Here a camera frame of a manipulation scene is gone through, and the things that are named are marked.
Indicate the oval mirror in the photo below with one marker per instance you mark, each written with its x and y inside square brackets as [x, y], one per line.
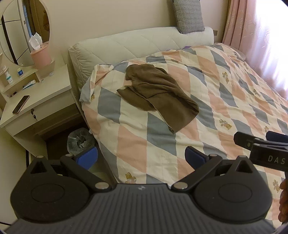
[20, 27]

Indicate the trash bin with plastic bag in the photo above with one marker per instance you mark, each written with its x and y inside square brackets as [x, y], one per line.
[81, 140]

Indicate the white cream tube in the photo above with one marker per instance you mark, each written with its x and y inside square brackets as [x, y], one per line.
[29, 84]

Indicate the smartphone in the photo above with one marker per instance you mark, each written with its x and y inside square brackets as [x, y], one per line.
[21, 104]

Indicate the grey woven pillow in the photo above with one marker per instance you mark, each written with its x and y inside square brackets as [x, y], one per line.
[187, 15]

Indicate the cream quilted bed cushion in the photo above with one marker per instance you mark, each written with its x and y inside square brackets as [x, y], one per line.
[126, 45]

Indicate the person's right hand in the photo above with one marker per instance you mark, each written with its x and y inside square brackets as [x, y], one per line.
[284, 186]

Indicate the cream dressing table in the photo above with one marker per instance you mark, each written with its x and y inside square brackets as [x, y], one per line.
[49, 96]

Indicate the pink tissue box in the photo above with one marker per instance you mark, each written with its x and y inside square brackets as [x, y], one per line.
[41, 56]

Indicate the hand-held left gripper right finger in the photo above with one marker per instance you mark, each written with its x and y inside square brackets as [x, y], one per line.
[194, 156]

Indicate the small white blue-label bottle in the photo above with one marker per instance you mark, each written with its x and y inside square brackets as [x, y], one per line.
[20, 72]

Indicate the cream bed headboard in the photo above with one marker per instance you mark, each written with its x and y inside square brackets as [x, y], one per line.
[112, 18]

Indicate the white tissue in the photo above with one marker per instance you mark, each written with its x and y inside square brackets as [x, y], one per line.
[35, 41]

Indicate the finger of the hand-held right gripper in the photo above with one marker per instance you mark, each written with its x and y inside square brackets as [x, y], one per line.
[244, 140]
[276, 136]

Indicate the pink curtain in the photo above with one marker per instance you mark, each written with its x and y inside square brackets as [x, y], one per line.
[243, 27]

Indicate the drawer keys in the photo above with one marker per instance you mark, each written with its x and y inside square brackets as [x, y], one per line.
[34, 114]

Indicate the brown garment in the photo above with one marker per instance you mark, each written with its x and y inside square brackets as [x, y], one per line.
[157, 90]

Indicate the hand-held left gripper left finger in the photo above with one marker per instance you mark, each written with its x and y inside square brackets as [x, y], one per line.
[86, 157]

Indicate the white green-label bottle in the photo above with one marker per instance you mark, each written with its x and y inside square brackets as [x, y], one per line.
[9, 78]

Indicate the checkered pastel quilt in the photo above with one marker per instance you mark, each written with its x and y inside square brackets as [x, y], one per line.
[157, 139]

